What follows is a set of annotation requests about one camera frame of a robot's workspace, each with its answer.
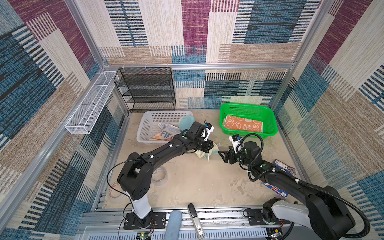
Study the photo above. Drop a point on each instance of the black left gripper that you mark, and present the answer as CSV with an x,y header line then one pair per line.
x,y
208,145

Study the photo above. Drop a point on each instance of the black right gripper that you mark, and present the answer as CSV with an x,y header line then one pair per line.
x,y
231,153

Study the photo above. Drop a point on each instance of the pale yellow towel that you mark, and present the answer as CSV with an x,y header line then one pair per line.
x,y
184,124

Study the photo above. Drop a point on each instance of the orange pattern towel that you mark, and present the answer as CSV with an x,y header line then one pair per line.
x,y
242,124

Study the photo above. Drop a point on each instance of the striped rabbit text towel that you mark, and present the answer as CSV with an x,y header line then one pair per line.
x,y
168,131

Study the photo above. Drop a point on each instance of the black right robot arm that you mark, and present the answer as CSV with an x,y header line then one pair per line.
x,y
322,209

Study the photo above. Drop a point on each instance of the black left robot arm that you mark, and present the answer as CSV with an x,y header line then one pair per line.
x,y
136,175

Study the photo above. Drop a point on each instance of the clear tape roll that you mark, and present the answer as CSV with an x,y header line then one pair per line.
x,y
116,191
160,176

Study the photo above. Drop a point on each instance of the green plastic basket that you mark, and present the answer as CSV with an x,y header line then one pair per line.
x,y
253,112

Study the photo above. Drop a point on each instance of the white plastic laundry basket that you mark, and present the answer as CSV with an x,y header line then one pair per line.
x,y
148,127

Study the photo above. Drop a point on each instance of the blue printed booklet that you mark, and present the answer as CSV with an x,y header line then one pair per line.
x,y
277,184

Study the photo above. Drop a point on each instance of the black silver handheld tool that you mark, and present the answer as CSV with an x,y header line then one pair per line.
x,y
196,221

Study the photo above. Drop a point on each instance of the grey blue foam cylinder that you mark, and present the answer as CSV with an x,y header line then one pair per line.
x,y
173,226

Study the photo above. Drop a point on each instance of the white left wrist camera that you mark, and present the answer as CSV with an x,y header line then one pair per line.
x,y
208,129

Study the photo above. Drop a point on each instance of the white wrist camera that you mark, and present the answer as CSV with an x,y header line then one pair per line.
x,y
236,142
208,129

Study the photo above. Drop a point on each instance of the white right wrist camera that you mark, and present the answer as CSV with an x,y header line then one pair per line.
x,y
236,142

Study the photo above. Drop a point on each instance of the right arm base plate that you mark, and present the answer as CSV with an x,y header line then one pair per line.
x,y
256,218

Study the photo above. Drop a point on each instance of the black wire shelf rack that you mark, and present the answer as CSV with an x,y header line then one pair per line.
x,y
146,89

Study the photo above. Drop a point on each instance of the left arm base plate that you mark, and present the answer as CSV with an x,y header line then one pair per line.
x,y
155,220

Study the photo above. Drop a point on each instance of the white wire mesh wall basket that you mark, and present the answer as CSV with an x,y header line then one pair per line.
x,y
89,110

